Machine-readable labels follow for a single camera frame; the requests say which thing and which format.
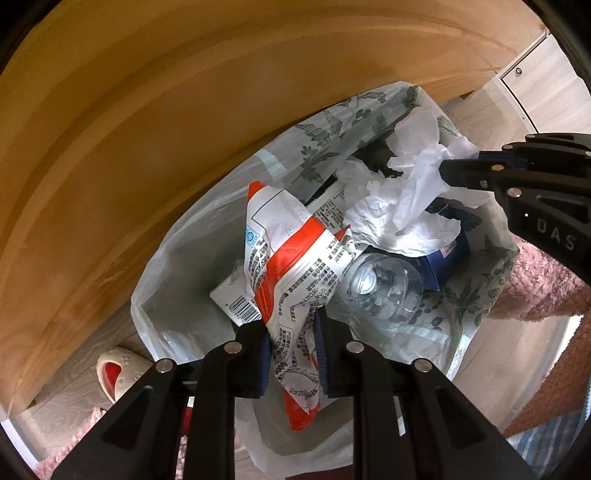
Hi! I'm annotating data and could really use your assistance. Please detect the blue striped cloth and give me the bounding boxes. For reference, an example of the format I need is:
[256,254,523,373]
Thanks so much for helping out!
[505,408,589,462]

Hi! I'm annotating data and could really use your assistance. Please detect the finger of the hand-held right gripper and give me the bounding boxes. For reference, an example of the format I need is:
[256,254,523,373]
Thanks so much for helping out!
[478,133,591,174]
[438,158,591,296]

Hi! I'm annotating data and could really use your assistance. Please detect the blue can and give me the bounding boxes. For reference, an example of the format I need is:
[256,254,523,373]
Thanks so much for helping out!
[411,196,472,292]

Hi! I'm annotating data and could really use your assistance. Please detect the translucent plastic glove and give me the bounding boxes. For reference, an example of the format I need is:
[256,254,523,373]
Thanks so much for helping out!
[387,105,491,236]

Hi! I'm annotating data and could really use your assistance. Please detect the white red slipper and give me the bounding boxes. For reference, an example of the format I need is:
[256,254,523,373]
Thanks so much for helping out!
[96,348,155,411]

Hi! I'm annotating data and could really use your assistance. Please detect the pale wooden door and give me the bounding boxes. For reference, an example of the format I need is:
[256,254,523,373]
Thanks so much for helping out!
[500,32,561,93]

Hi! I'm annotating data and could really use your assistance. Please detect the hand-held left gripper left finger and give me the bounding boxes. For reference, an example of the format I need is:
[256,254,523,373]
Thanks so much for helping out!
[50,318,273,480]

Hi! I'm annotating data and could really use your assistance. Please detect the red white noodle bag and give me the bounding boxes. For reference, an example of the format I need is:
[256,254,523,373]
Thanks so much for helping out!
[242,181,354,433]

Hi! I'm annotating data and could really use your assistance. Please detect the pink shaggy rug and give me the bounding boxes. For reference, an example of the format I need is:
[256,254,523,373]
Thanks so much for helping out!
[34,235,591,480]

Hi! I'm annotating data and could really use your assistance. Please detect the clear bottle green label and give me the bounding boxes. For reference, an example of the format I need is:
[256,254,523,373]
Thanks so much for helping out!
[332,251,426,330]

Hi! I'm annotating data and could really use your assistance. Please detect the wooden bed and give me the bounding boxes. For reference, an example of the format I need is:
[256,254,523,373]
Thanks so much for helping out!
[0,0,555,416]

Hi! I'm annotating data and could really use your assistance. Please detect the white labelled bottle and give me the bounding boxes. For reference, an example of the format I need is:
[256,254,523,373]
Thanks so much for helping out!
[210,185,352,324]

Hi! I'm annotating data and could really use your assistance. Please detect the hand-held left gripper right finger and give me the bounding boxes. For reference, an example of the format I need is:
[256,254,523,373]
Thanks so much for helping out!
[314,308,543,480]

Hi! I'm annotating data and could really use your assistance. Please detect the trash bin with plastic liner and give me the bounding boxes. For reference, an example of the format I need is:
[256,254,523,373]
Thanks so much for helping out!
[130,80,520,467]

